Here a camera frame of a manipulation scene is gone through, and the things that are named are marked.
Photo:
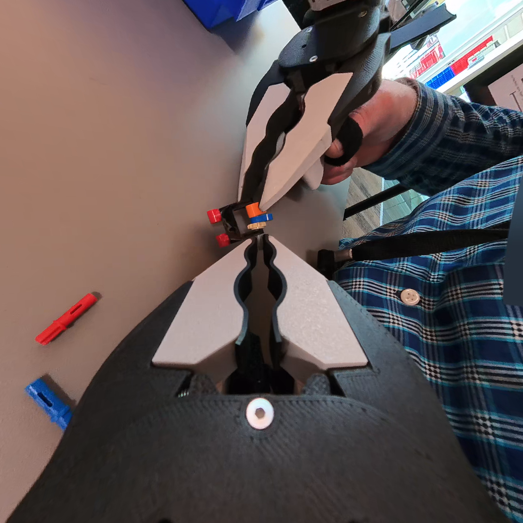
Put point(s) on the short blue lego pin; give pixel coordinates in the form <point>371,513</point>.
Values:
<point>261,217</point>

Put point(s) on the black office chair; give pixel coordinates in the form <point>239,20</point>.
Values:
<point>421,24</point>

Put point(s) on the person's right forearm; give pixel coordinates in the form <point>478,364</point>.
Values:
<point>449,135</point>

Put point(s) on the small black lego assembly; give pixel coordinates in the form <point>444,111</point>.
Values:
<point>231,224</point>

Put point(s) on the white cardboard box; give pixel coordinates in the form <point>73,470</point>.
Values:
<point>508,88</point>

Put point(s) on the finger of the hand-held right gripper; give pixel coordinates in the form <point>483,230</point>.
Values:
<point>310,122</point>
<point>261,110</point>

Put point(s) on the blue plastic bin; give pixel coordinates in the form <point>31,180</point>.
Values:
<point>220,10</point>

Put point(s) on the long red lego pin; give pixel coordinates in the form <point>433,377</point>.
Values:
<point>66,319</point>

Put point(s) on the person's right hand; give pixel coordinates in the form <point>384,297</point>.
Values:
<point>388,114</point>

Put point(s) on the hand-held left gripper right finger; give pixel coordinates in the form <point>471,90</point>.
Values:
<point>322,327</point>

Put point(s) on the orange lego piece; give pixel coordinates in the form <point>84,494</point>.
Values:
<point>252,209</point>

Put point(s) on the person in plaid shirt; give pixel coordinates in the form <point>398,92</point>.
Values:
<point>449,347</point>

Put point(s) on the row of red blue bins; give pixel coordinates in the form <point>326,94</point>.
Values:
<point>449,61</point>

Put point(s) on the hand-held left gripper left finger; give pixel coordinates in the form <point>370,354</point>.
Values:
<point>200,327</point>

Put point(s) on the long blue lego pin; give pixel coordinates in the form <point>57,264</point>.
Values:
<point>47,402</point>

